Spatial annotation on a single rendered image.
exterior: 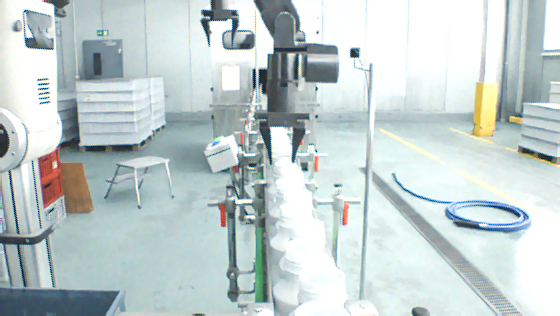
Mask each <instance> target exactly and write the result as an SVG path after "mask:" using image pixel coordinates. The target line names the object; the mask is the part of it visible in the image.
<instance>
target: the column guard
mask: <svg viewBox="0 0 560 316"><path fill-rule="evenodd" d="M497 90H498V84H496V83H495V84H493V83H481V82H476V89H475V99H474V101H475V109H474V119H473V121H474V128H473V132H472V135H476V136H481V137H489V136H493V135H494V125H495V117H496V107H495V105H496V98H497Z"/></svg>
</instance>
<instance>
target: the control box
mask: <svg viewBox="0 0 560 316"><path fill-rule="evenodd" d="M213 142H214V141H213ZM213 142H210V143H209V145H208V146H207V148H206V149H205V151H204V154H205V156H206V159H207V161H208V164H209V166H210V169H211V171H212V173H213V174H215V173H218V172H220V171H223V170H225V169H227V170H229V171H230V177H231V181H232V184H233V185H236V186H237V187H238V189H239V181H238V180H237V178H236V176H235V173H234V167H233V166H236V165H238V160H237V156H236V154H237V152H238V147H237V145H236V142H235V140H234V138H233V136H228V137H226V138H224V139H223V140H222V142H220V143H218V144H215V145H213V144H212V143H213ZM236 186H235V187H234V191H235V194H236V196H237V199H238V200H239V195H238V192H237V190H236ZM244 193H245V198H246V199H247V200H252V198H251V197H250V196H249V194H248V193H247V192H246V190H245V189H244Z"/></svg>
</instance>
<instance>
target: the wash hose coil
mask: <svg viewBox="0 0 560 316"><path fill-rule="evenodd" d="M391 174H392V175H393V176H395V177H396V181H397V183H398V184H399V185H401V187H402V189H403V190H405V191H407V192H409V193H412V194H413V195H415V196H417V197H421V198H423V199H426V200H429V201H433V202H438V203H447V204H448V205H447V207H446V208H445V214H446V215H447V216H448V217H449V218H450V219H451V220H453V223H454V224H457V225H458V226H464V227H475V228H479V229H484V230H490V231H515V230H521V229H525V228H527V227H529V226H530V225H531V223H532V218H531V216H530V215H529V214H528V212H527V211H523V210H522V209H520V208H518V207H516V206H513V205H511V204H505V203H501V202H496V201H491V200H484V199H468V200H461V201H444V200H436V199H432V198H429V197H426V196H423V195H420V194H417V193H413V192H412V191H411V190H409V189H407V188H405V187H404V185H403V184H402V183H401V182H399V181H398V176H397V173H396V172H392V173H391ZM465 206H489V207H499V208H502V209H506V210H508V211H511V212H512V213H514V214H515V213H516V214H517V215H518V216H520V218H518V219H517V220H514V221H511V222H481V221H476V220H472V219H468V218H466V217H463V216H462V217H461V216H459V215H458V214H457V213H456V210H457V209H458V208H460V207H465ZM452 209H453V212H451V210H452ZM448 212H449V213H450V214H449V213H448ZM523 217H524V218H523ZM527 218H528V219H527ZM524 219H525V222H523V221H524Z"/></svg>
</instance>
